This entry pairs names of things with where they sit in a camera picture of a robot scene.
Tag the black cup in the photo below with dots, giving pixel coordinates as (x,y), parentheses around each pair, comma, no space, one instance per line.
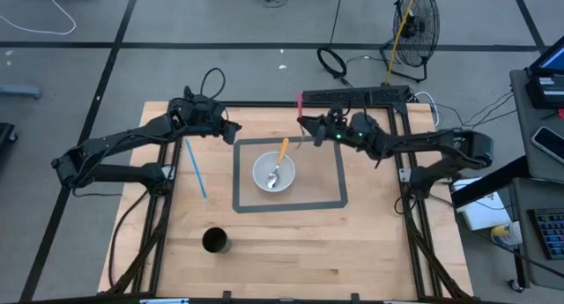
(216,240)

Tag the black floor object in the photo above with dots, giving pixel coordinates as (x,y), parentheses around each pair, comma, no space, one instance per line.
(6,134)

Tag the laptop with blue screen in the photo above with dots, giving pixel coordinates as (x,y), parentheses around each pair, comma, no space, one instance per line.
(551,59)

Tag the black caster wheel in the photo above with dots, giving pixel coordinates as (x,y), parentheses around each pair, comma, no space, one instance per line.
(515,285)

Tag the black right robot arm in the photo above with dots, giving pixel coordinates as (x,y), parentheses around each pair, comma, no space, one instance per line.
(423,138)

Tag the black floor fan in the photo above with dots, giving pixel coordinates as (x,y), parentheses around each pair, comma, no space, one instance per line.
(416,31)

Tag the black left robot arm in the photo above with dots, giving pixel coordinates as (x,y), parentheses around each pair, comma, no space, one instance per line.
(114,138)

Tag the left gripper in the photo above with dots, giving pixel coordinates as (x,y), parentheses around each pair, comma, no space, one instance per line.
(205,119)

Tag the grey floor bar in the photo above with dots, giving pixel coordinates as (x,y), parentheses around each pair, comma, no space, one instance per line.
(20,91)

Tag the black box with label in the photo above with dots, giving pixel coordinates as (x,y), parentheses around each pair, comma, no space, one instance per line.
(544,92)

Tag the black aluminium table frame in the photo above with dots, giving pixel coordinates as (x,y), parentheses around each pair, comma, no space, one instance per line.
(264,104)

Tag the black beam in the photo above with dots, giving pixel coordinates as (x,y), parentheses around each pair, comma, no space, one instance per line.
(489,183)

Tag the black smartphone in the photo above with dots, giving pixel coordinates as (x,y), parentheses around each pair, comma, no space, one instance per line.
(548,143)

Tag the black computer keyboard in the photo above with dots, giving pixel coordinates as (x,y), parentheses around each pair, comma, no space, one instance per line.
(551,233)

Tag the beige mat with grey border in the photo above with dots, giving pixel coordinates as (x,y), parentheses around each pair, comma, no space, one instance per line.
(317,185)

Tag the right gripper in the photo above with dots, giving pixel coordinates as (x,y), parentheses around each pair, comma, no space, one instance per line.
(341,128)

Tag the white canister with yellow label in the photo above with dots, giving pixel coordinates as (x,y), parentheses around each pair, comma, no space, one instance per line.
(506,234)

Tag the white box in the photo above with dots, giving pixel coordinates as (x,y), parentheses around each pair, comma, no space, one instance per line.
(484,211)

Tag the white bowl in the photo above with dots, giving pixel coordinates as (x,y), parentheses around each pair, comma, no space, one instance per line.
(282,180)

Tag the grey desk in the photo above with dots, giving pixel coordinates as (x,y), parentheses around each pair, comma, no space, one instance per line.
(529,132)
(524,251)

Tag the white corner bracket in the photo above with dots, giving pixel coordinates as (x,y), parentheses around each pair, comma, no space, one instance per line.
(405,175)

